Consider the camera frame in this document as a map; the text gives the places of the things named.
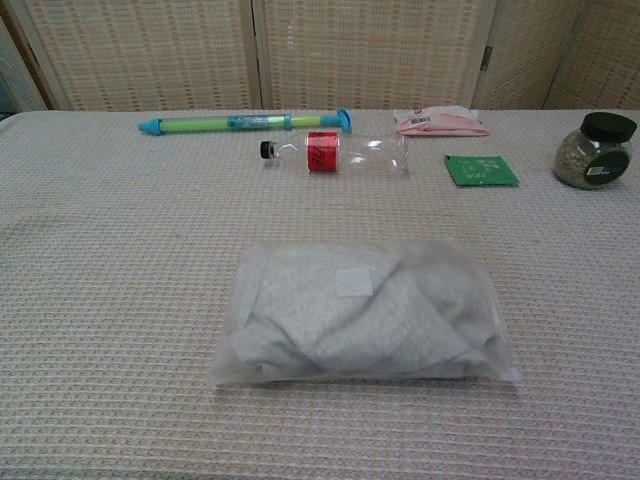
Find white clothes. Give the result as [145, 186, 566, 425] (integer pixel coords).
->
[230, 244, 501, 379]

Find transparent plastic zip bag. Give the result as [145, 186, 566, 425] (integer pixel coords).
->
[208, 239, 520, 387]

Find clear plastic bottle red label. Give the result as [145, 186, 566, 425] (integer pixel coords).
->
[258, 131, 411, 176]

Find pink white wipes packet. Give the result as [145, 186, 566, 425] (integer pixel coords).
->
[393, 105, 489, 137]

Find green blue water pump toy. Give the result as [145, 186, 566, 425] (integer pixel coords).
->
[137, 108, 354, 137]

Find green square sachet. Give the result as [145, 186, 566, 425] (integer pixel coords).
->
[444, 154, 521, 188]

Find woven folding screen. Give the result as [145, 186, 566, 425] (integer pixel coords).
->
[0, 0, 640, 112]

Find woven beige tablecloth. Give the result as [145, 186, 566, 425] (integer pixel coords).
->
[0, 107, 640, 480]

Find glass jar black lid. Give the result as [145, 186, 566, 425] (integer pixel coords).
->
[552, 112, 639, 191]

